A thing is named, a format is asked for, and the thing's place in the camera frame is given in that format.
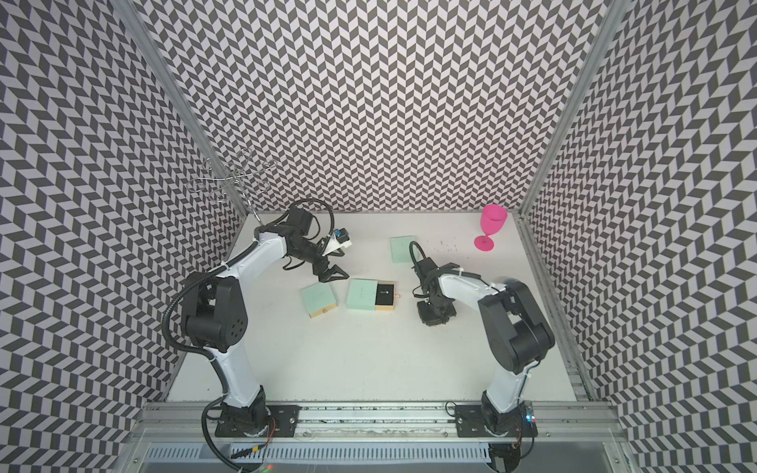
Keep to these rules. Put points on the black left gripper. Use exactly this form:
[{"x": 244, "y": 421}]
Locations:
[{"x": 319, "y": 271}]

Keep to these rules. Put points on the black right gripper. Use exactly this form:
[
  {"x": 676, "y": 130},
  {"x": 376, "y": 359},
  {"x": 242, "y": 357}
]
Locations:
[{"x": 426, "y": 318}]

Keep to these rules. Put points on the mint green drawer jewelry box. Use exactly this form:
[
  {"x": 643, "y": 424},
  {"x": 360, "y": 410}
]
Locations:
[{"x": 400, "y": 249}]

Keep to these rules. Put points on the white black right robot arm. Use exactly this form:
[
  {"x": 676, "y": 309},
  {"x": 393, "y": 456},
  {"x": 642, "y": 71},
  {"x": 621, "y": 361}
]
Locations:
[{"x": 516, "y": 330}]

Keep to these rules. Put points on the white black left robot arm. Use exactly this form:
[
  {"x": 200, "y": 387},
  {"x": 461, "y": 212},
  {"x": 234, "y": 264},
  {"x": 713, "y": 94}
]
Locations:
[{"x": 213, "y": 310}]

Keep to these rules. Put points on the silver metal jewelry stand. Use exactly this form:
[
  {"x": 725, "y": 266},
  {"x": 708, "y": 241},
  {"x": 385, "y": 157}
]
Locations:
[{"x": 249, "y": 173}]

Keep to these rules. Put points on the pink plastic goblet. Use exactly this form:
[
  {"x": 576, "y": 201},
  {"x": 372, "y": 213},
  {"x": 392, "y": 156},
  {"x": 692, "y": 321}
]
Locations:
[{"x": 492, "y": 220}]

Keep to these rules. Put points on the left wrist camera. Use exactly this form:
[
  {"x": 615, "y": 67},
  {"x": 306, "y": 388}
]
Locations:
[{"x": 338, "y": 241}]

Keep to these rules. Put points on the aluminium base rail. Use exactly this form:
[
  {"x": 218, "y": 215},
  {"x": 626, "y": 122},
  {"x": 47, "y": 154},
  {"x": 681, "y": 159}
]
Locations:
[{"x": 441, "y": 421}]

